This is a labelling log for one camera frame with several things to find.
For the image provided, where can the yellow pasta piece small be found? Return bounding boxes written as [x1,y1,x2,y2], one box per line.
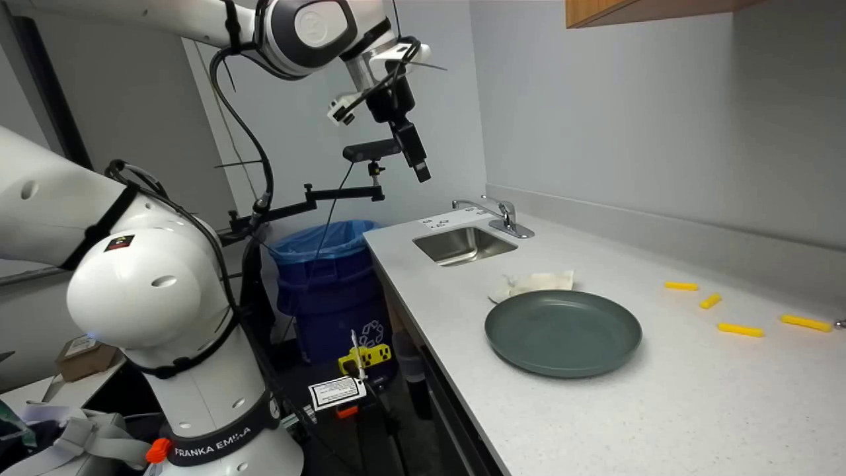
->
[697,293,721,309]

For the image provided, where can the white towel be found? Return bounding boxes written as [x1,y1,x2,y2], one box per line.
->
[504,272,577,297]

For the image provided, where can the steel sink basin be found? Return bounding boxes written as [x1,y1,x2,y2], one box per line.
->
[416,228,515,268]

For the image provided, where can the black camera on mount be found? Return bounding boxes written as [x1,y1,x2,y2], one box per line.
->
[342,141,401,163]

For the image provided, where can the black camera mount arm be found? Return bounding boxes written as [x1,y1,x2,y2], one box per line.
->
[219,162,383,243]

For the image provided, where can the yellow pasta piece far left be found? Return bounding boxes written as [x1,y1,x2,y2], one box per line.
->
[663,281,700,293]

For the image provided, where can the white label plate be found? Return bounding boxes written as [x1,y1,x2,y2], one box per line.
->
[309,375,367,412]

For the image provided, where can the blue trash bin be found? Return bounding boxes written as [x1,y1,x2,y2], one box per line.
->
[269,220,391,364]

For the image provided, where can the dark green plate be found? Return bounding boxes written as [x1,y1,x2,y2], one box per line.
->
[483,290,642,378]

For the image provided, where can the yellow black label tag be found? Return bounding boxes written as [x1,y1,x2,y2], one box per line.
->
[339,345,391,375]

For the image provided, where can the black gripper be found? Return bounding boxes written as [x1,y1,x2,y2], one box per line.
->
[367,80,431,182]

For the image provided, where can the yellow pasta piece right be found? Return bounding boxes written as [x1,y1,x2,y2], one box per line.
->
[779,314,832,334]

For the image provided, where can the cardboard box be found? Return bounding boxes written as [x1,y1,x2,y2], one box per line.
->
[56,338,120,380]

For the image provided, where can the yellow pasta piece front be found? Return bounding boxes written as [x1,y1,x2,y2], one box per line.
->
[717,321,767,338]

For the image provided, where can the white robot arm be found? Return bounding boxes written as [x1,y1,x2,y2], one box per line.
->
[0,0,426,476]

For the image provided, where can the grey cloth strap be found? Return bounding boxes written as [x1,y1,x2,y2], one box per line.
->
[15,409,153,476]

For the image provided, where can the wooden wall cabinet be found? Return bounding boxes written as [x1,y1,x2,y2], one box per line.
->
[566,0,758,30]

